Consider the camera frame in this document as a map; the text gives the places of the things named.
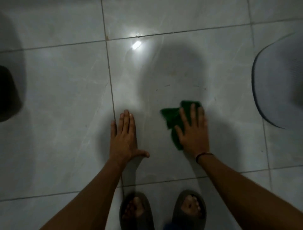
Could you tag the grey plastic basin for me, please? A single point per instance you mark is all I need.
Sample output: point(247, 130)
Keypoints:
point(277, 83)

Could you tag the person's right middle finger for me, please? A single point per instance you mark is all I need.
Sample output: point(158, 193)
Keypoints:
point(193, 113)

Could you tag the person's right hand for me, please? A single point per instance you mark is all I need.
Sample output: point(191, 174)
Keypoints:
point(195, 139)

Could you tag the dark slipper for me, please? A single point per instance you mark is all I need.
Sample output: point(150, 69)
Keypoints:
point(189, 209)
point(136, 213)

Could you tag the green cleaning cloth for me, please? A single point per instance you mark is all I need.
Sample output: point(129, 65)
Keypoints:
point(174, 118)

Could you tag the person's left foot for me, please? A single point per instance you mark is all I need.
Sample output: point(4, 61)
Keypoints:
point(135, 208)

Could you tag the person's right foot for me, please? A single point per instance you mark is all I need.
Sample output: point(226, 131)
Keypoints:
point(191, 205)

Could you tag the person's left little finger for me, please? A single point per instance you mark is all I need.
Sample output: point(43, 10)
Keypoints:
point(113, 129)

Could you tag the person's left forearm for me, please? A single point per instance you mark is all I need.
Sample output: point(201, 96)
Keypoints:
point(90, 196)

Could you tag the person's left thumb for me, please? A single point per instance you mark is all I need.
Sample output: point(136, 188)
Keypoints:
point(142, 154)

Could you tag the person's left hand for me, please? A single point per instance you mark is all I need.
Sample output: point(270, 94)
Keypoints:
point(124, 144)

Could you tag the person's foot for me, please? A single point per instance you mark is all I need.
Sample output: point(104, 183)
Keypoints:
point(135, 208)
point(191, 205)

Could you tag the person's left middle finger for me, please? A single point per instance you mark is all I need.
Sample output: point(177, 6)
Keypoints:
point(126, 122)

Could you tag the person's right thumb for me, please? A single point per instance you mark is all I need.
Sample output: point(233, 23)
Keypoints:
point(179, 134)

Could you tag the person's right forearm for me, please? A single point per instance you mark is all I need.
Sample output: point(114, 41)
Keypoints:
point(243, 194)

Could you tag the dark round container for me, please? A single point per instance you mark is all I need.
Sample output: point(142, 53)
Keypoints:
point(9, 94)

